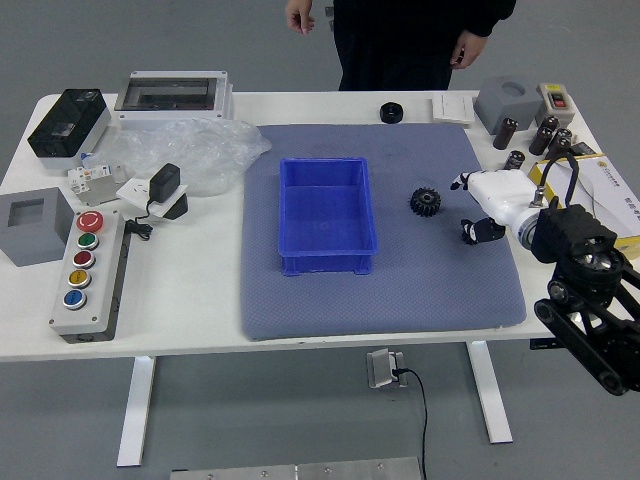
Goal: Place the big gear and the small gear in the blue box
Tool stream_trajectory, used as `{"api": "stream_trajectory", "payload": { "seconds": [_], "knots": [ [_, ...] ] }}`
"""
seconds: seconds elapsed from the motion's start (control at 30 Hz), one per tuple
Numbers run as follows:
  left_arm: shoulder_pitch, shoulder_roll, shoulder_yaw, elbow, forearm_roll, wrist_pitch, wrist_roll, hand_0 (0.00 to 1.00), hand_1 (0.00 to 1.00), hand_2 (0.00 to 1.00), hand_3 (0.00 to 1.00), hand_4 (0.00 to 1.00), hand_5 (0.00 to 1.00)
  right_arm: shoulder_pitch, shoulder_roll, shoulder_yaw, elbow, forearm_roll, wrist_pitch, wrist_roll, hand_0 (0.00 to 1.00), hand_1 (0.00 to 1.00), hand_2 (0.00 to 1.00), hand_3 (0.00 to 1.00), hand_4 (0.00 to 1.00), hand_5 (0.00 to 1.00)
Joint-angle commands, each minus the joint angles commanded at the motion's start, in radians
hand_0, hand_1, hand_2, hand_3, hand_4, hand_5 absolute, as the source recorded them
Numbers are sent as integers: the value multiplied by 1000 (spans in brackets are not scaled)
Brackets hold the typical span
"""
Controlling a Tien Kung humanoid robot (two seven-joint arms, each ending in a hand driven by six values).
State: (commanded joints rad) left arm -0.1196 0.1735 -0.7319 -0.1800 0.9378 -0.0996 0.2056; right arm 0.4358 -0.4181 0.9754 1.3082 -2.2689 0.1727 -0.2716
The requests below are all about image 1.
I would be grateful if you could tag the big black gear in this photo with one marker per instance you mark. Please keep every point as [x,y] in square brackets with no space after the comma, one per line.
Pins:
[425,201]

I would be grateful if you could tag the grey-blue mat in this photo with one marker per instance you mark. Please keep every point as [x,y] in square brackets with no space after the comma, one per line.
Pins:
[310,310]

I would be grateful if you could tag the black-lid enclosure box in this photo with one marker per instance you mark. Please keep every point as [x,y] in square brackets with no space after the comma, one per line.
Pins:
[65,130]

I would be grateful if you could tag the person's left hand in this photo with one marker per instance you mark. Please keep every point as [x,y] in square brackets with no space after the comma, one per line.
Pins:
[470,50]

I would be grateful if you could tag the metal floor socket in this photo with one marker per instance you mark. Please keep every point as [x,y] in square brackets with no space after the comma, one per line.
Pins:
[382,367]

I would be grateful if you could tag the person's right hand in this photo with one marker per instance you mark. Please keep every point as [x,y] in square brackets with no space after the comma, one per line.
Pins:
[299,15]

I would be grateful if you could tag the grey cube with square recess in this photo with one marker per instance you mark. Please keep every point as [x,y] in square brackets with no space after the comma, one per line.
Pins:
[35,235]

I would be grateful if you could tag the white wall switch panel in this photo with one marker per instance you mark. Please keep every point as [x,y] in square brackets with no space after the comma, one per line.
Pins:
[452,109]

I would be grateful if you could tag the black power adapter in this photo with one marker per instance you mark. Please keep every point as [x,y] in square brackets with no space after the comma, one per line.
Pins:
[164,182]

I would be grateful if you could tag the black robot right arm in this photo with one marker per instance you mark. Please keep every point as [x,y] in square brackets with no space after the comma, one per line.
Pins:
[570,225]

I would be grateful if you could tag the white circuit breaker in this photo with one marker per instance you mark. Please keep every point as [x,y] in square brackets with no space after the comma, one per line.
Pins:
[97,182]

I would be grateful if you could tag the five-button control box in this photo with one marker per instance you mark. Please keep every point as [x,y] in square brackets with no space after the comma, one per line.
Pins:
[85,280]

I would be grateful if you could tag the yellow white cardboard box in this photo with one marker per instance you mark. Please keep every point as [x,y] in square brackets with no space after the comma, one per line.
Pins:
[612,175]

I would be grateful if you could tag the clear-lid distribution box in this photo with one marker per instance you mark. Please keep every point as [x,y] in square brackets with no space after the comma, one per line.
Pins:
[170,97]

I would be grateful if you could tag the white wall socket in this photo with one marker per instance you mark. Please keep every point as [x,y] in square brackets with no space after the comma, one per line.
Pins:
[132,190]

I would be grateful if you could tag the large metal plate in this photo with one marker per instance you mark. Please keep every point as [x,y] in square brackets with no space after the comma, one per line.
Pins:
[300,470]

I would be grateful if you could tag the person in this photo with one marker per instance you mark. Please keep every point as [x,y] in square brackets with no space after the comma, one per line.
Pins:
[400,45]

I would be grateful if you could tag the white table leg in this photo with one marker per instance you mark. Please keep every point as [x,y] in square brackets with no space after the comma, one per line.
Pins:
[136,410]
[490,395]

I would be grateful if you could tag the dark cylindrical capacitor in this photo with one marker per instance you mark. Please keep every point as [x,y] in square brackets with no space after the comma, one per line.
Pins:
[514,161]

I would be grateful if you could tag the grey two-button switch box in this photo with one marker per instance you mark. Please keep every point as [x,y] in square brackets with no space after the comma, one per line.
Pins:
[556,102]

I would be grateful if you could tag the black table control panel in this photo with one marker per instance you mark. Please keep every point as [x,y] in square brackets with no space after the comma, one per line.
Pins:
[545,344]

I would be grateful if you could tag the person's left forearm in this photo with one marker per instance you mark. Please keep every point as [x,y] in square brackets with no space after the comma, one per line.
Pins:
[492,15]

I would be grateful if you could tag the grey block with round recess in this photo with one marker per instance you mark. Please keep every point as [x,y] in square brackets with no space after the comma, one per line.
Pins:
[505,105]

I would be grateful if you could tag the clear plastic bag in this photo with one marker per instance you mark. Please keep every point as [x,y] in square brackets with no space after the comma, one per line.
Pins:
[200,150]

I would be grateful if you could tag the small black flat component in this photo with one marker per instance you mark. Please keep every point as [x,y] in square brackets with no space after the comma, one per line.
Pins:
[584,149]

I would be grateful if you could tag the black round nut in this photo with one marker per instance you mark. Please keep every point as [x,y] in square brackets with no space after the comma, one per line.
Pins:
[391,112]

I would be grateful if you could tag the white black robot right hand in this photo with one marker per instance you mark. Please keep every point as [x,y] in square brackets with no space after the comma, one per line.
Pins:
[500,195]

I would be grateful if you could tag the blue plastic box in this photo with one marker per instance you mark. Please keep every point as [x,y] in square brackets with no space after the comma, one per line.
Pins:
[325,215]

